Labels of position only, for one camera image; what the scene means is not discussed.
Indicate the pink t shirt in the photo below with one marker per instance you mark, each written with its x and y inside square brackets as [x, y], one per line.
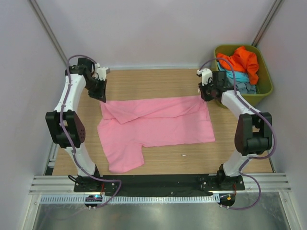
[128, 126]

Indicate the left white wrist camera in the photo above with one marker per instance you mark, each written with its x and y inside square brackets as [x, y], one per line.
[101, 73]

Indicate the grey blue t shirt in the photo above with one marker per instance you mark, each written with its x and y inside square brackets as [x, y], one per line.
[242, 87]

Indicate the slotted cable duct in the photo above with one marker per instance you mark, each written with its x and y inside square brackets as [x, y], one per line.
[91, 199]

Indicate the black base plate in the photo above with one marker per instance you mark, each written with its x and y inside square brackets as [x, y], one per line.
[168, 185]

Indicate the right aluminium corner post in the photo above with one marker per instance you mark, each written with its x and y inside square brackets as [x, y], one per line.
[273, 11]

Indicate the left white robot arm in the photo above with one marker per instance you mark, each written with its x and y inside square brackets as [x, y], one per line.
[65, 126]

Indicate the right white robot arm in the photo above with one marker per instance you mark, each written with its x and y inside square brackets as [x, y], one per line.
[253, 134]

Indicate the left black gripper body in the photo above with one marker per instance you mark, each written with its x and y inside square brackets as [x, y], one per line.
[96, 87]

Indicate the aluminium corner post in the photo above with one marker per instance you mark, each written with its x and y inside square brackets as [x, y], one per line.
[273, 11]
[48, 30]

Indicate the orange t shirt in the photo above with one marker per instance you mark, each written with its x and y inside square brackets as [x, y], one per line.
[241, 60]

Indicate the left aluminium corner post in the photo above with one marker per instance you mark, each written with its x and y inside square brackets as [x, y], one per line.
[48, 30]

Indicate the aluminium front rail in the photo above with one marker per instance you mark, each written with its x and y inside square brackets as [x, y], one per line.
[265, 182]

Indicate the light blue t shirt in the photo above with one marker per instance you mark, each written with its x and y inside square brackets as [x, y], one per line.
[240, 76]

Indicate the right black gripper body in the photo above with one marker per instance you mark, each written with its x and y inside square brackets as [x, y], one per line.
[206, 91]

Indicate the olive green plastic bin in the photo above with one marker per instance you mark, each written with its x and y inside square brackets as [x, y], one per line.
[264, 86]

